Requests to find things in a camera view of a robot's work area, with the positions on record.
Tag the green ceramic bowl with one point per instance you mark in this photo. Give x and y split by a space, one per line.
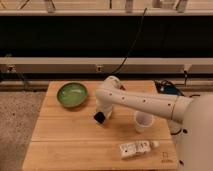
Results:
72 94

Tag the white dice block toy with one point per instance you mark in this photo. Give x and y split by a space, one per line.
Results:
132 149

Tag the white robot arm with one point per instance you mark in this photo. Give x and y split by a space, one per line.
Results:
194 114

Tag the blue black device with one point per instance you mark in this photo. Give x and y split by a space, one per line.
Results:
167 87

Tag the small white cap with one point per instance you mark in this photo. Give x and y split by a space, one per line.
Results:
154 144

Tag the clear plastic cup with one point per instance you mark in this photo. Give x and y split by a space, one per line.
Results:
142 121

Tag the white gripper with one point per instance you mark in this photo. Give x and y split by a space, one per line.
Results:
106 110

